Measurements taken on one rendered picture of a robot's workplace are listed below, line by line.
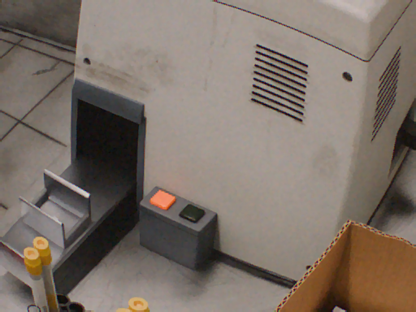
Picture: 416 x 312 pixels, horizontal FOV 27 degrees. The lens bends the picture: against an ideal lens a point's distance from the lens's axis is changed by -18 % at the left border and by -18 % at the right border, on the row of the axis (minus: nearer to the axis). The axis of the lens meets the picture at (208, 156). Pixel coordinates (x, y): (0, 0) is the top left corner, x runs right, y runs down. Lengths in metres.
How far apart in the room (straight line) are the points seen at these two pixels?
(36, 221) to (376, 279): 0.31
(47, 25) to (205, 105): 1.99
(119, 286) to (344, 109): 0.26
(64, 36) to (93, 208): 1.89
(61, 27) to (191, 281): 1.92
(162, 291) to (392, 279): 0.23
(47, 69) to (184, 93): 1.90
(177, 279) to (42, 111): 1.69
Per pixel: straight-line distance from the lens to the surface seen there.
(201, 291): 0.86
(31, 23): 2.83
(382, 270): 0.75
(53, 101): 2.56
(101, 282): 0.86
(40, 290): 0.75
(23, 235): 0.85
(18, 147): 2.42
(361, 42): 0.70
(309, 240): 0.83
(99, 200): 0.88
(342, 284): 0.77
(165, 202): 0.87
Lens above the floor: 1.50
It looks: 39 degrees down
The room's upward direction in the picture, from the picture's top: 5 degrees clockwise
